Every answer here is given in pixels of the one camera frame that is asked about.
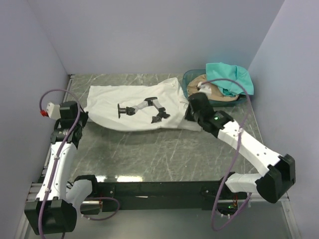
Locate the beige t shirt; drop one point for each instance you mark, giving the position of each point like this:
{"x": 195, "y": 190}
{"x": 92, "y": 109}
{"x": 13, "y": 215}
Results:
{"x": 216, "y": 94}

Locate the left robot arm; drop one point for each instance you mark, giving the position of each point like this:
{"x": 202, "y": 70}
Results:
{"x": 56, "y": 208}

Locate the teal t shirt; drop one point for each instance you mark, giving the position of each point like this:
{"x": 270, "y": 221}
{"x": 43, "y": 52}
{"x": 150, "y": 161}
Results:
{"x": 231, "y": 80}

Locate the black base crossbar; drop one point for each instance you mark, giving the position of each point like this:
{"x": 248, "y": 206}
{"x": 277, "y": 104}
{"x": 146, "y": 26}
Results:
{"x": 161, "y": 195}

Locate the teal plastic laundry basket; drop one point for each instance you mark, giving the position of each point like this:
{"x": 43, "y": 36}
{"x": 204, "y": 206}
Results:
{"x": 192, "y": 74}

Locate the white printed t shirt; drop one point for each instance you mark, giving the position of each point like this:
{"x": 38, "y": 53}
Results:
{"x": 140, "y": 108}

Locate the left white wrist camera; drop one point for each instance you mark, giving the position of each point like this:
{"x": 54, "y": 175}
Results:
{"x": 52, "y": 111}

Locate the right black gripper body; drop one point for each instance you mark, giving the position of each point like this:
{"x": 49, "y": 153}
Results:
{"x": 191, "y": 116}

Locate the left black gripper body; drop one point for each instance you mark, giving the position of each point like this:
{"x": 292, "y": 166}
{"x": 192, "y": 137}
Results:
{"x": 82, "y": 119}

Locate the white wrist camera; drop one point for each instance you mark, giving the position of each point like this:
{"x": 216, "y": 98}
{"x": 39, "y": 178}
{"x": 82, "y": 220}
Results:
{"x": 52, "y": 111}
{"x": 204, "y": 88}

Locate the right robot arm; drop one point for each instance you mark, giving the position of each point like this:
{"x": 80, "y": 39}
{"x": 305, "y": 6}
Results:
{"x": 276, "y": 174}

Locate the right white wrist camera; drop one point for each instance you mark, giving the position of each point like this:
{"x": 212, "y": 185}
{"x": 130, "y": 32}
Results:
{"x": 204, "y": 88}

